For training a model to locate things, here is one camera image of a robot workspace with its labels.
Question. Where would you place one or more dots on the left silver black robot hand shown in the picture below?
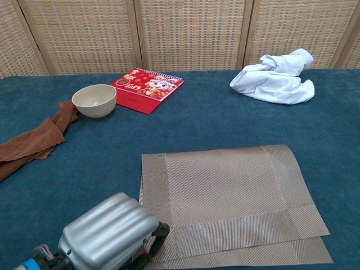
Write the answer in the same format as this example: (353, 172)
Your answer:
(109, 230)

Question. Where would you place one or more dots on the cream bowl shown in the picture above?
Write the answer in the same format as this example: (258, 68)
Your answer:
(95, 111)

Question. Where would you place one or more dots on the silver woven placemat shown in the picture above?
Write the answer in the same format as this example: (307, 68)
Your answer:
(225, 191)

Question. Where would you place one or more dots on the teal table cover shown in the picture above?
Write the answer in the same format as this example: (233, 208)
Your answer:
(84, 168)

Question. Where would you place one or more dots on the brown cloth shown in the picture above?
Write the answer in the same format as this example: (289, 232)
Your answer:
(33, 140)

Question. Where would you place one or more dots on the red desk calendar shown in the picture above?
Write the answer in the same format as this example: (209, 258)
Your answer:
(146, 84)

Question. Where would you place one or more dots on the woven bamboo folding screen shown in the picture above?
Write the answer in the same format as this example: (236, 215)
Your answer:
(191, 33)

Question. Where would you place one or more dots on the white crumpled cloth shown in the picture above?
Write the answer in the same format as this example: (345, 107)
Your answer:
(270, 84)

